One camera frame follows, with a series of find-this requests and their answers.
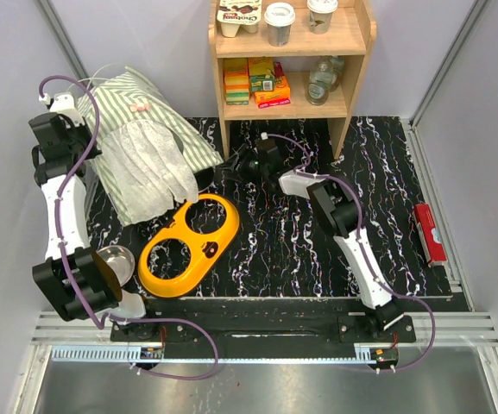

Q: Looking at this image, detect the paper coffee cup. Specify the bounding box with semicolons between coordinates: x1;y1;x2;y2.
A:
264;2;295;47
306;0;338;35

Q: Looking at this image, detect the yellow double bowl holder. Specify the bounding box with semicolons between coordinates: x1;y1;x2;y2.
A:
138;193;241;298

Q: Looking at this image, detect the yellow green sponge stack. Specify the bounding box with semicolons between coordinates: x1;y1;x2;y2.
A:
223;58;250;105

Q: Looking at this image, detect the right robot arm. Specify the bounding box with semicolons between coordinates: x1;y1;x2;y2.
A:
217;134;404;342

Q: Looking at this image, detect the red pink packet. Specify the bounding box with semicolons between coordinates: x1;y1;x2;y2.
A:
274;61;284;87

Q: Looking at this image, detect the steel pet bowl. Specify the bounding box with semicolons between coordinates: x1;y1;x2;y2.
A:
194;167;214;192
98;245;136;287

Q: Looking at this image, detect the chobani yogurt pack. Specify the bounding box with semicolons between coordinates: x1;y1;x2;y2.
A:
217;0;262;38

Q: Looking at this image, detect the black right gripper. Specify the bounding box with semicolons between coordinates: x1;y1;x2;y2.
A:
217;145;268;187

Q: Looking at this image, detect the white cable duct rail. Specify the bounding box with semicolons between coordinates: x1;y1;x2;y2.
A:
51;343;391;367

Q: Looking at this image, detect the clear glass jar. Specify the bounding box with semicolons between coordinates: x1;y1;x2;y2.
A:
306;57;334;105
330;55;345;92

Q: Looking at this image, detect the clear glass jar back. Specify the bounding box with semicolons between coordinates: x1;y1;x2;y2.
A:
330;55;345;92

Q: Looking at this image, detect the aluminium frame post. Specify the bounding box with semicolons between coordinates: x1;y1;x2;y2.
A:
407;0;491;126
34;0;88;78

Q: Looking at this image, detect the paper coffee cup left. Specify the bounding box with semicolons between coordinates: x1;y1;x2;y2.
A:
264;2;295;47

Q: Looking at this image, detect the green striped pet tent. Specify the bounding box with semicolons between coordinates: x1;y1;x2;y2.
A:
77;67;223;226

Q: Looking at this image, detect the red snack box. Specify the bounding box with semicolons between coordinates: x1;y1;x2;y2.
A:
413;204;447;267

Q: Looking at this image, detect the wooden shelf unit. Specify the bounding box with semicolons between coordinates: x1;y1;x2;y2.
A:
208;0;377;158

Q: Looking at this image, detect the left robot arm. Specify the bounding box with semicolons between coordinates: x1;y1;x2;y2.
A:
28;110;160;341

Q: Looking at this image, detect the paper coffee cup right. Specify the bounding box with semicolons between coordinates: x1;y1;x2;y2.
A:
306;0;338;35

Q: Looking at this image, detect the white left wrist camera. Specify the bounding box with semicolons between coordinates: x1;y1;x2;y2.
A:
38;92;85;127

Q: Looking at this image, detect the orange snack box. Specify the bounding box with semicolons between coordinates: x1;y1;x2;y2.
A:
255;75;291;109

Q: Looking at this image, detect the aluminium frame post right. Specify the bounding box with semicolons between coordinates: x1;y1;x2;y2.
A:
407;0;491;126

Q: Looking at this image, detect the aluminium frame post left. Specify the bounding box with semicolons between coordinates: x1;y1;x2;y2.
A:
34;0;88;78

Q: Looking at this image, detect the clear glass jar front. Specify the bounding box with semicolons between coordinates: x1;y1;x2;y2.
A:
306;57;334;105

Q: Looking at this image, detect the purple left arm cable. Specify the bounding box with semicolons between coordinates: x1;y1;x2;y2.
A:
37;75;220;381

